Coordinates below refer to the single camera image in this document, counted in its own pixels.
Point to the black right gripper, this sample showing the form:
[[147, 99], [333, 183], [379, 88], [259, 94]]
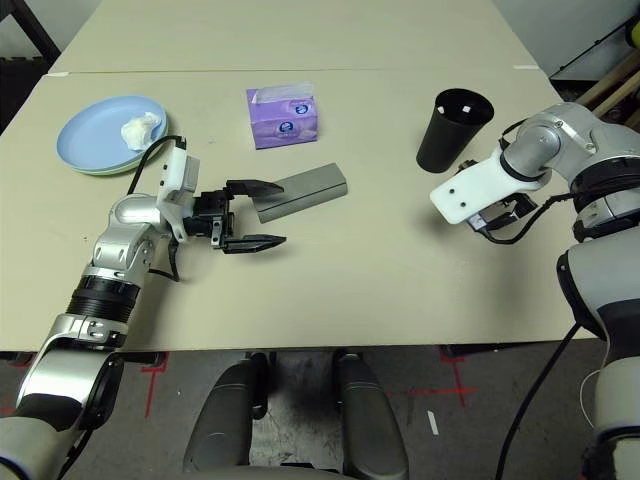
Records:
[[502, 215]]

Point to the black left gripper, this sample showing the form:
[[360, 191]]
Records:
[[210, 215]]

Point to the grey glasses case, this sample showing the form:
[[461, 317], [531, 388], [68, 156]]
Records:
[[312, 190]]

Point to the white tissue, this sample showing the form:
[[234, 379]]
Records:
[[140, 131]]

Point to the pale blue plate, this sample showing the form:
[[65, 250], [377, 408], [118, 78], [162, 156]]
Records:
[[90, 135]]

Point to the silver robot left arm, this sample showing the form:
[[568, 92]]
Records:
[[130, 215]]

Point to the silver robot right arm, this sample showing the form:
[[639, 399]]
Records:
[[550, 135]]

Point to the black cup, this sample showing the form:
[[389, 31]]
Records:
[[440, 145]]

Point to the purple tissue pack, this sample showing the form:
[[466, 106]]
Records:
[[280, 125]]

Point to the pale green plate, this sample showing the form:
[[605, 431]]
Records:
[[125, 172]]

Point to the black table base foot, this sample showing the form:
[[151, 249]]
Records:
[[145, 358], [470, 350], [17, 357]]

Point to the red floor tape cross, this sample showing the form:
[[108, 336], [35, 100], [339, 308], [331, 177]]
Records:
[[457, 385], [150, 390]]

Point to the thin black stand pole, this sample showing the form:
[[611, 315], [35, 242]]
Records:
[[590, 47]]

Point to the grey robot left leg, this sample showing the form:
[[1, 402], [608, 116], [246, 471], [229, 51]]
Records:
[[225, 415]]

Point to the grey robot leg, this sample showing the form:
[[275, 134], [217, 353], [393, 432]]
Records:
[[225, 415], [370, 415]]

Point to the white floor tape piece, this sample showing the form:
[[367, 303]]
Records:
[[433, 423]]

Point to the yellow-green round object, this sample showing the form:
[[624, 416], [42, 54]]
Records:
[[634, 35]]

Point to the grey robot right leg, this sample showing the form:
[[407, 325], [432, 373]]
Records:
[[370, 415]]

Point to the black foam floor mat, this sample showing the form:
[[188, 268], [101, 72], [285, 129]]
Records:
[[15, 85]]

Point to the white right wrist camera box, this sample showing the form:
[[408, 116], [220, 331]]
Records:
[[480, 190]]

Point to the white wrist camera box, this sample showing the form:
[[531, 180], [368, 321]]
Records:
[[175, 175], [480, 190]]

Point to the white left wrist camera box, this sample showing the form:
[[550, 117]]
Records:
[[175, 175]]

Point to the wooden furniture frame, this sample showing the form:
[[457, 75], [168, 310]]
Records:
[[607, 87]]

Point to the side table black frame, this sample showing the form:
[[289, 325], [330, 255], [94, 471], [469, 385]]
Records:
[[40, 30]]

